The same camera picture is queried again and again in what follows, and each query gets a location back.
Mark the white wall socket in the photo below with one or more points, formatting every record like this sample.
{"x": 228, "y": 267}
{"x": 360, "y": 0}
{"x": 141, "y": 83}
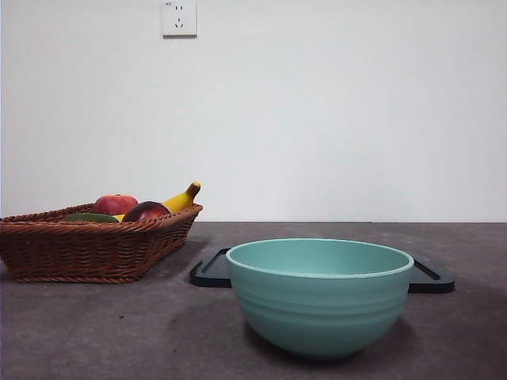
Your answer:
{"x": 179, "y": 17}

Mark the brown wicker basket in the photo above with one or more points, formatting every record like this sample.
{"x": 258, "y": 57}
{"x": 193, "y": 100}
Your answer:
{"x": 79, "y": 249}

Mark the red apple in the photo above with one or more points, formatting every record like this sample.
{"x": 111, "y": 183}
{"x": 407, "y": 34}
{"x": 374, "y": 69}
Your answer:
{"x": 113, "y": 205}

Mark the teal ribbed bowl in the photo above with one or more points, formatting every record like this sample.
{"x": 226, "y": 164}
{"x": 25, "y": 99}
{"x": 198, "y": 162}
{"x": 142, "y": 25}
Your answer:
{"x": 317, "y": 308}

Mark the dark red mango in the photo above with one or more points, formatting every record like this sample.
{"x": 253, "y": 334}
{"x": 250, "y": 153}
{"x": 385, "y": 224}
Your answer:
{"x": 144, "y": 211}

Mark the black rectangular tray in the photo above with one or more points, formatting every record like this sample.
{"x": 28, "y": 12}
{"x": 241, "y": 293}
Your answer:
{"x": 210, "y": 275}

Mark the yellow banana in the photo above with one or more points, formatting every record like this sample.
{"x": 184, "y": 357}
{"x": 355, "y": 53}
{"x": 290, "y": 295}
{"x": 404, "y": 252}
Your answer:
{"x": 180, "y": 200}

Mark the green avocado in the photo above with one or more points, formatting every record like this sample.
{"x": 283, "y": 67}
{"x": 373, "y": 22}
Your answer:
{"x": 89, "y": 217}

